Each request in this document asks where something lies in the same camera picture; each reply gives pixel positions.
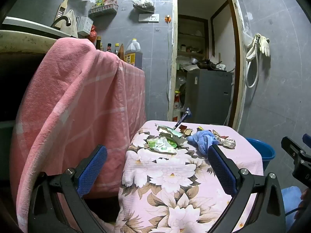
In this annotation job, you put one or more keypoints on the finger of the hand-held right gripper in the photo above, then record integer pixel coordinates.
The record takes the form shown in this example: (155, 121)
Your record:
(290, 146)
(307, 139)

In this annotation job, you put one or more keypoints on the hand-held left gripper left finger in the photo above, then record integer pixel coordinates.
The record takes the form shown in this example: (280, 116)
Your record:
(93, 167)

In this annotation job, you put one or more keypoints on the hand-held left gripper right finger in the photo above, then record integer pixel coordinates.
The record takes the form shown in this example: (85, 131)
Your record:
(222, 172)

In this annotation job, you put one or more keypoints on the blue plastic bucket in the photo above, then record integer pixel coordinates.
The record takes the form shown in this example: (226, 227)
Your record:
(264, 153)

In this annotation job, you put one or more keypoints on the white printed wrapper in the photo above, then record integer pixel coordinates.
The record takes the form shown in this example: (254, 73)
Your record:
(227, 142)

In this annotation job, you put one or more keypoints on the blue rag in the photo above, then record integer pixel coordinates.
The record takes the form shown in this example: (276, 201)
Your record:
(201, 139)

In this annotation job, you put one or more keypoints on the yellow wrapper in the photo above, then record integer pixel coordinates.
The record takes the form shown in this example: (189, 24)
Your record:
(200, 128)

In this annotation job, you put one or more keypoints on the red brown foil wrapper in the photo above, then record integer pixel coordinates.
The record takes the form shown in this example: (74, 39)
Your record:
(186, 130)

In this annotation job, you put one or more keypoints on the green white wrapper pile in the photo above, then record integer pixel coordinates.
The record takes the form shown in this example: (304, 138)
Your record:
(176, 136)

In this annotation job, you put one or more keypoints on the blue patterned pen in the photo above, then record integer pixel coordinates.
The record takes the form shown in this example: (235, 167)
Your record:
(181, 121)

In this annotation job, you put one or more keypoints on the green white plastic wrapper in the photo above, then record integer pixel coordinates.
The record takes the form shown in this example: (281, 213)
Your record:
(160, 145)

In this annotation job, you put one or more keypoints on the person's right hand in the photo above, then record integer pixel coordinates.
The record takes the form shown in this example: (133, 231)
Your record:
(305, 195)

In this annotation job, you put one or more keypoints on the light blue cloth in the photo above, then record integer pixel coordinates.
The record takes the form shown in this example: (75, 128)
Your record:
(290, 199)

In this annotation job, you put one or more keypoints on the pink floral cloth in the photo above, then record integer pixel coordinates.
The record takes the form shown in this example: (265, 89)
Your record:
(170, 187)

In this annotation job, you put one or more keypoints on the pink checked cloth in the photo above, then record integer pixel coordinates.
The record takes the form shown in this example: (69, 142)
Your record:
(73, 102)

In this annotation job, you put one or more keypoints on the white red sack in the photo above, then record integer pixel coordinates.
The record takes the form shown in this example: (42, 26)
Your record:
(177, 106)

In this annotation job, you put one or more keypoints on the cream rubber gloves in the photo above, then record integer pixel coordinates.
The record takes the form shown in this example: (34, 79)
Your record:
(263, 43)

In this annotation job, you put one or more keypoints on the black wok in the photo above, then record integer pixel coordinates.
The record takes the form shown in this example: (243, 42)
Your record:
(205, 64)

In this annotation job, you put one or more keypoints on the brown pouch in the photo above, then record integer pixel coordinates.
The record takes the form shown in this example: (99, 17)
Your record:
(122, 52)

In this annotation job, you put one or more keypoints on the clear plastic bag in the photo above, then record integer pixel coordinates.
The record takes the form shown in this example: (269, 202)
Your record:
(246, 35)

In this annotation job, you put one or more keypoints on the large oil jug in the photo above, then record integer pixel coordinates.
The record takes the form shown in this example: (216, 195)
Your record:
(133, 53)

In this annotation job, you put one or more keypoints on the red plastic bag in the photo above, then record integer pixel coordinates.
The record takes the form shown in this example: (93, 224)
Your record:
(92, 34)

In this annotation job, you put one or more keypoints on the perforated metal holder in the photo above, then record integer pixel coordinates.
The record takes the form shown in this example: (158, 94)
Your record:
(85, 25)

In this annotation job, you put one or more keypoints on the white kitchen counter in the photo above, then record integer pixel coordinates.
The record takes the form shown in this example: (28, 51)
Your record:
(24, 42)

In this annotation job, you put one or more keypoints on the beige hanging cloth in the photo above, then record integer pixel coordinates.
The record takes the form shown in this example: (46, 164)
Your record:
(71, 24)

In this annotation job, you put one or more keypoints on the dark faucet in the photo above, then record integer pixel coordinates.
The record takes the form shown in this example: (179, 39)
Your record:
(60, 19)

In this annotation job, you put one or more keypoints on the steel sink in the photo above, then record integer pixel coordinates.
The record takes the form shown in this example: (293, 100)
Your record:
(24, 24)

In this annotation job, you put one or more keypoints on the wooden grater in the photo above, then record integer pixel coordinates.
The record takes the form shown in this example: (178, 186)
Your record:
(62, 8)

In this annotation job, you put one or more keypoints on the green seasoning packet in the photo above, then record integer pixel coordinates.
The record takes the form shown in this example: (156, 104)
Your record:
(100, 0)

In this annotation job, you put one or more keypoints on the red seasoning packet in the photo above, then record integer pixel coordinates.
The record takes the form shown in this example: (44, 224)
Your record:
(111, 0)

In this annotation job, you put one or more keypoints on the hanging filled plastic bag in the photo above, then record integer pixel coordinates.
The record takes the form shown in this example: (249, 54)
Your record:
(143, 2)

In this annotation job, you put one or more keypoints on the wooden door frame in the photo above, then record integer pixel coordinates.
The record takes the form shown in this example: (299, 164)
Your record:
(173, 53)

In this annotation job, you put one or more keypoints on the wooden wall shelf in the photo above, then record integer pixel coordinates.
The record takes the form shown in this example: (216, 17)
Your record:
(192, 36)

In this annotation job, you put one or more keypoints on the metal wall spice rack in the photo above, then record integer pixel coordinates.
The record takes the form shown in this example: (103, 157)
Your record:
(103, 11)

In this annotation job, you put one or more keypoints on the white wall switch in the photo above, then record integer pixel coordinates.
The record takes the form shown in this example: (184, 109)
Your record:
(143, 18)

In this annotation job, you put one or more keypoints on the white wall socket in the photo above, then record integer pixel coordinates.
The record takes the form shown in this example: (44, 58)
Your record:
(154, 18)

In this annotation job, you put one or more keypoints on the orange wall hook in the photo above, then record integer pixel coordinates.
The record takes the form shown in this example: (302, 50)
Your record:
(167, 18)

